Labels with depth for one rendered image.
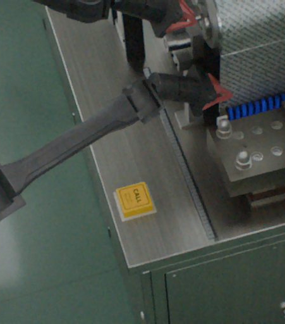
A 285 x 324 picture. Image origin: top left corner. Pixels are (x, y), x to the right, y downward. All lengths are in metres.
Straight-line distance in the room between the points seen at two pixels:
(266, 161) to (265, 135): 0.07
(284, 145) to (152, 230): 0.35
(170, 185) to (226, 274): 0.25
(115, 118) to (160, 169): 0.33
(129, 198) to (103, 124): 0.29
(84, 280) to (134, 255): 1.03
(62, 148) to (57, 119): 1.66
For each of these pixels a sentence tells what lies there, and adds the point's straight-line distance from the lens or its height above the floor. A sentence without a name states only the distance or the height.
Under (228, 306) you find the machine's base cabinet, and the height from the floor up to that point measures 0.57.
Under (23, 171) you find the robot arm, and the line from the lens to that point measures 1.59.
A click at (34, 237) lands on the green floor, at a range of 2.99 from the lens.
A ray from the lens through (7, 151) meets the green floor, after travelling 3.23.
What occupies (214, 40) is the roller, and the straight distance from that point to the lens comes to 1.76.
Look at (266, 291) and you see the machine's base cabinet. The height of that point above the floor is 0.60.
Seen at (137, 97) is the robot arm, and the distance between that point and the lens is 1.73.
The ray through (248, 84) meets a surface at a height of 1.09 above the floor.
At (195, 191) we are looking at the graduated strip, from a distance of 1.94.
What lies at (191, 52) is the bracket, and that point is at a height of 1.15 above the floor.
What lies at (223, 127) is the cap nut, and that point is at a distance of 1.84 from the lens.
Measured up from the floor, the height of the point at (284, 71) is 1.10.
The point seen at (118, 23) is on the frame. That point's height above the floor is 0.93.
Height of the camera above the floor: 2.50
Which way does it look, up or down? 53 degrees down
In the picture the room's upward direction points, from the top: 6 degrees counter-clockwise
